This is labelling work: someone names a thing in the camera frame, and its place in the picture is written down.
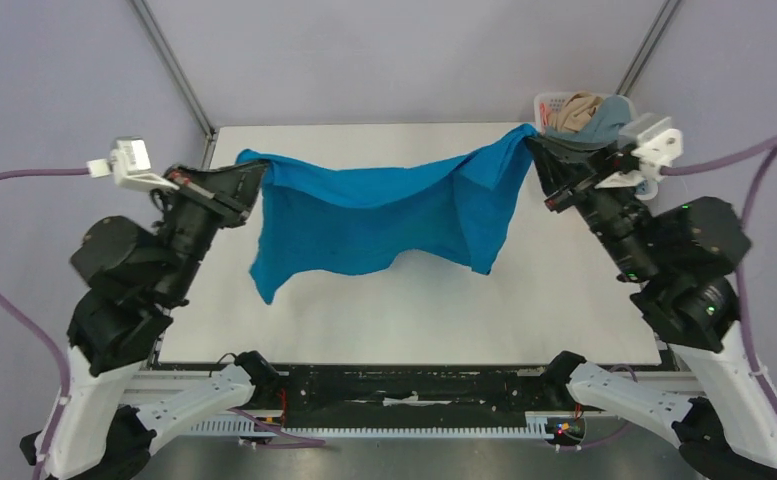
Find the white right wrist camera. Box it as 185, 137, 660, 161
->
596, 113, 682, 201

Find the blue t-shirt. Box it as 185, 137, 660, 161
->
236, 124, 538, 304

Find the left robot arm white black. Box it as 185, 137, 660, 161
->
20, 160, 280, 479

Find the grey-blue t-shirt in basket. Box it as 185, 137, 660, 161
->
545, 95, 634, 145

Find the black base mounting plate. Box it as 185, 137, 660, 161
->
245, 364, 576, 428

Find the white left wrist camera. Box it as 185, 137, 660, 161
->
86, 137, 178, 193

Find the beige t-shirt in basket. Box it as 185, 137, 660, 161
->
546, 91, 604, 133

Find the white slotted cable duct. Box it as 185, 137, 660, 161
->
185, 414, 554, 441

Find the aluminium frame rail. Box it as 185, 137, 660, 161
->
120, 366, 705, 412

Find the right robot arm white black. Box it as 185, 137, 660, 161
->
525, 136, 777, 479

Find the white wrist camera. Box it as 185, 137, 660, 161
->
86, 137, 178, 193
596, 113, 682, 201

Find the white plastic laundry basket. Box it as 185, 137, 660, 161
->
533, 91, 660, 200

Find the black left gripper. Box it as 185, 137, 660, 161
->
159, 156, 275, 301

